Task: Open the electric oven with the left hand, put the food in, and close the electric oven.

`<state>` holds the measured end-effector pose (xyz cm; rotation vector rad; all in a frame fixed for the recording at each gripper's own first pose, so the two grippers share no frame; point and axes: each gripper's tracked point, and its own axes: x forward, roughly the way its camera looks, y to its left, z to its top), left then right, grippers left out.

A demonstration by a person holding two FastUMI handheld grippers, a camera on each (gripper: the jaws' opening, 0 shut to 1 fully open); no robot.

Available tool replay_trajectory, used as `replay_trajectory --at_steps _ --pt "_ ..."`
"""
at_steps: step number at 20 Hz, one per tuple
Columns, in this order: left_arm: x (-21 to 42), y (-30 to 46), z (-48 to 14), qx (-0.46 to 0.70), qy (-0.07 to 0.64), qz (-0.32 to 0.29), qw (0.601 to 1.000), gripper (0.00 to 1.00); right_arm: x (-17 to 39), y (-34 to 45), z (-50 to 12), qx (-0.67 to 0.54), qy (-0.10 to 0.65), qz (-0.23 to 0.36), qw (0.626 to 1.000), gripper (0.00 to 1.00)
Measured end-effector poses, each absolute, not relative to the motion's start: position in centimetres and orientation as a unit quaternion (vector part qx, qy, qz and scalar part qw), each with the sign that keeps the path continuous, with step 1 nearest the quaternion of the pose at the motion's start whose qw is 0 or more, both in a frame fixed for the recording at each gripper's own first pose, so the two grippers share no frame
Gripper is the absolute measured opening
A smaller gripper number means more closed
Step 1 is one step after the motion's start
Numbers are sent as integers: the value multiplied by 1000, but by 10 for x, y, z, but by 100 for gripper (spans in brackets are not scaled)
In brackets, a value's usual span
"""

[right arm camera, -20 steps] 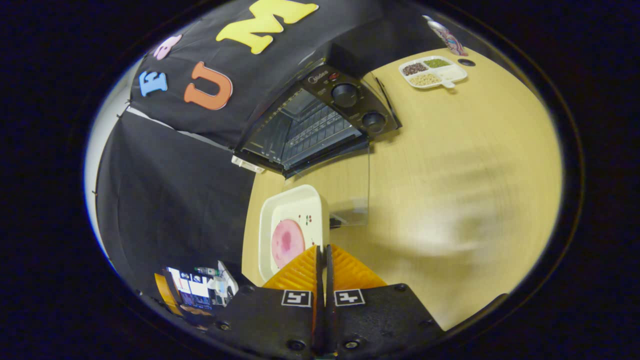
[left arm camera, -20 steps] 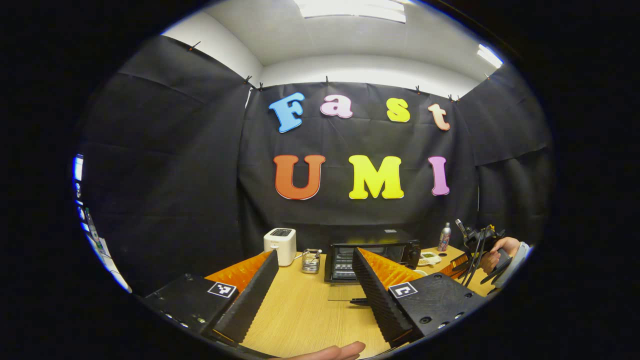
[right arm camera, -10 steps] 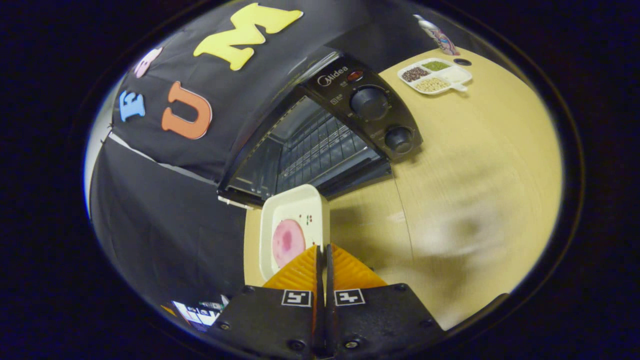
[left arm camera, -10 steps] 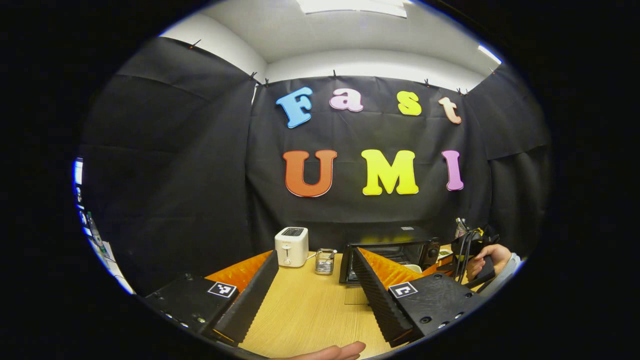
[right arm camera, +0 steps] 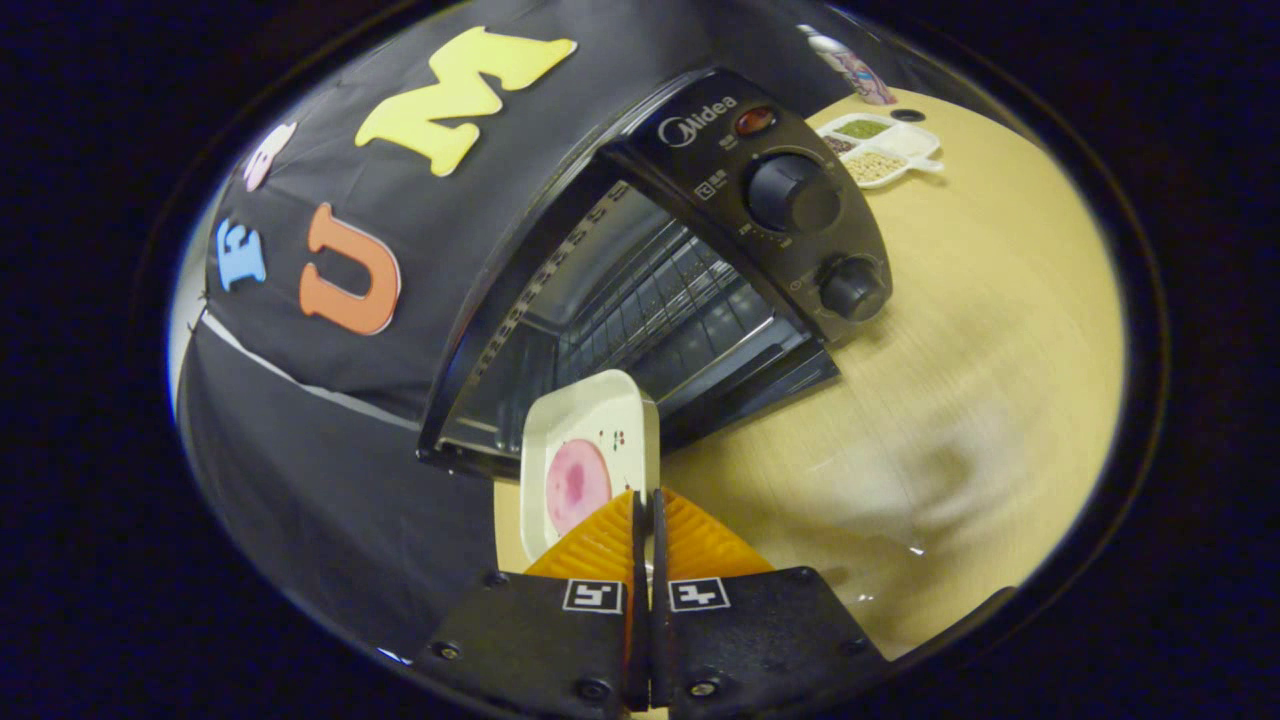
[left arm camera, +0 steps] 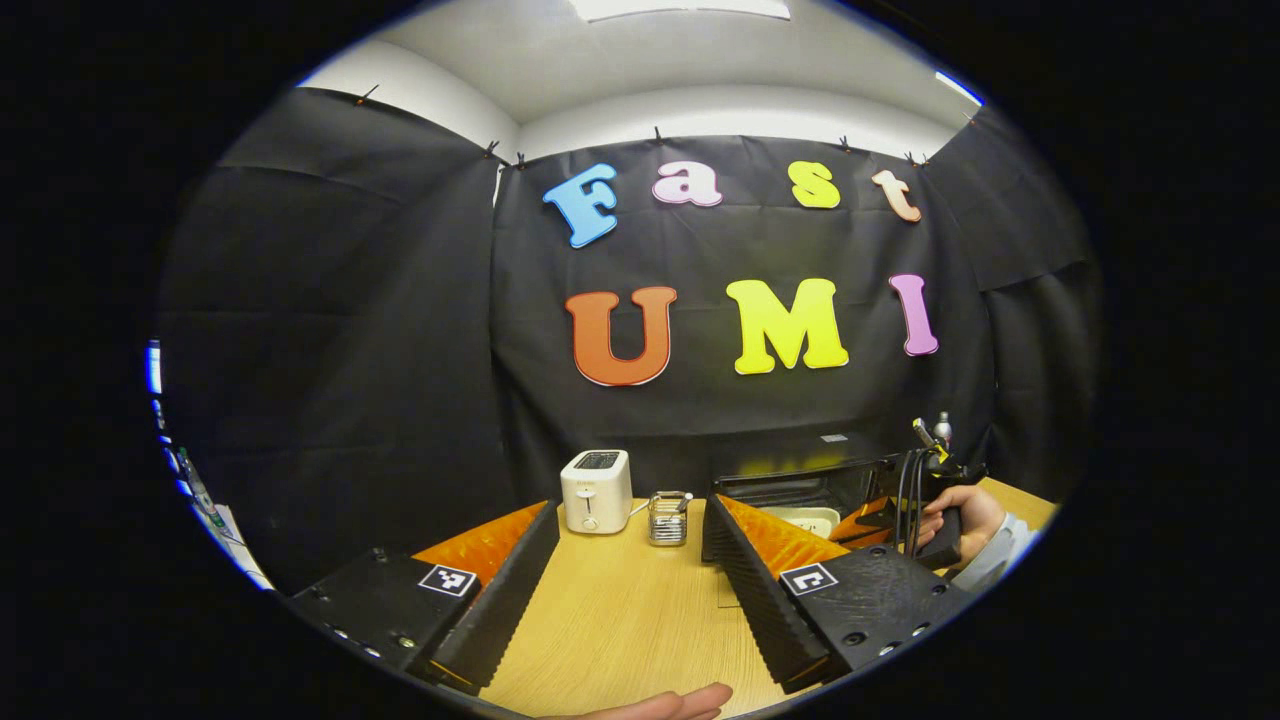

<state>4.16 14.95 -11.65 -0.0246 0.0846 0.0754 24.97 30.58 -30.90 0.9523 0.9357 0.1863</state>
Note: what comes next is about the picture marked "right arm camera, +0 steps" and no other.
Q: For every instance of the cream square plate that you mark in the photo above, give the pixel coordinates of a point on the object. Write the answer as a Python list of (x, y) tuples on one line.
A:
[(600, 410)]

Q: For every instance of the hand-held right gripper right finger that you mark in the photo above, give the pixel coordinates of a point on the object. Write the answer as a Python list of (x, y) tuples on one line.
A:
[(760, 640)]

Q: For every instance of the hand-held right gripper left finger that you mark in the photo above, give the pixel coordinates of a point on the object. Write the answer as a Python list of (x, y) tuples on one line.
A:
[(540, 640)]

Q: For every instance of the silver spray bottle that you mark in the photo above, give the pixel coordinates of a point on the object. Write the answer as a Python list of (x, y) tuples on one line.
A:
[(860, 72)]

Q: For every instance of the white divided dish with beans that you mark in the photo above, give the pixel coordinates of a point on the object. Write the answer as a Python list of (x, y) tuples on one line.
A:
[(880, 150)]

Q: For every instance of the black table grommet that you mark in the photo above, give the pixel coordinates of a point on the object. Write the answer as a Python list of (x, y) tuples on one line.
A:
[(908, 114)]

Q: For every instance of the pink round food slice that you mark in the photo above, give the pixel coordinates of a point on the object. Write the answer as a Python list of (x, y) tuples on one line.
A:
[(578, 485)]

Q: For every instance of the black electric oven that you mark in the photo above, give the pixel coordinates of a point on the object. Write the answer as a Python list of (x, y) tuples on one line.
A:
[(700, 150)]

